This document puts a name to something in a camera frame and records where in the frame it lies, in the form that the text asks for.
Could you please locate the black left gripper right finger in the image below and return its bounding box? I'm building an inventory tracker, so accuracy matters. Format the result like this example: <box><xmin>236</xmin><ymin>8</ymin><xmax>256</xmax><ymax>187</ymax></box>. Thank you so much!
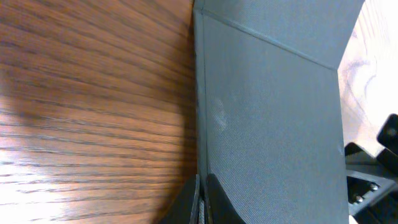
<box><xmin>205</xmin><ymin>174</ymin><xmax>246</xmax><ymax>224</ymax></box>

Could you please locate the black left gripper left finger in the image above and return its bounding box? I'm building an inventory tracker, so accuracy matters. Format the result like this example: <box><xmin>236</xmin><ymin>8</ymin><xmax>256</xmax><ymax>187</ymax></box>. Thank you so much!
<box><xmin>158</xmin><ymin>175</ymin><xmax>200</xmax><ymax>224</ymax></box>

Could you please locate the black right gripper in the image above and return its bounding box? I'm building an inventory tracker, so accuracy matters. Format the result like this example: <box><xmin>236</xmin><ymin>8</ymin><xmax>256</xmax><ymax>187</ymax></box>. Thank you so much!
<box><xmin>345</xmin><ymin>114</ymin><xmax>397</xmax><ymax>224</ymax></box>

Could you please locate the dark green box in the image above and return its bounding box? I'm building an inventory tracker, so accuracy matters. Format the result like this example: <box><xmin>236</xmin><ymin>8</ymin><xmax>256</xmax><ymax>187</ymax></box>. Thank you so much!
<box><xmin>193</xmin><ymin>0</ymin><xmax>363</xmax><ymax>224</ymax></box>

